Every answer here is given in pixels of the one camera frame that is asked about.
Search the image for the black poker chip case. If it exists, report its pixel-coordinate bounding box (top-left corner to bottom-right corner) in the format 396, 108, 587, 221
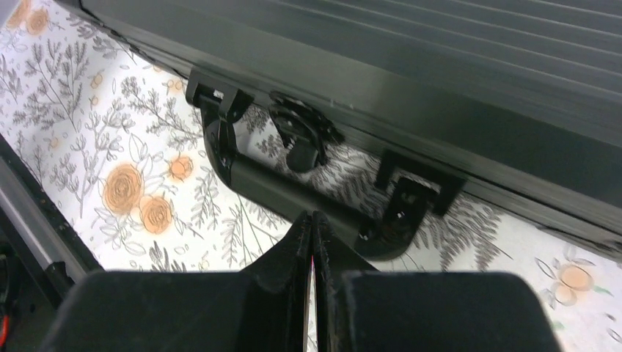
61, 1, 621, 261

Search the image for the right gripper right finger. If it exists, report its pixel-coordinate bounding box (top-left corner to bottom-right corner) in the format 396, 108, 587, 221
312, 212, 560, 351

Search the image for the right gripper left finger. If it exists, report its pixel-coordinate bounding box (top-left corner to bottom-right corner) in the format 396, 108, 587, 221
41, 212, 312, 351

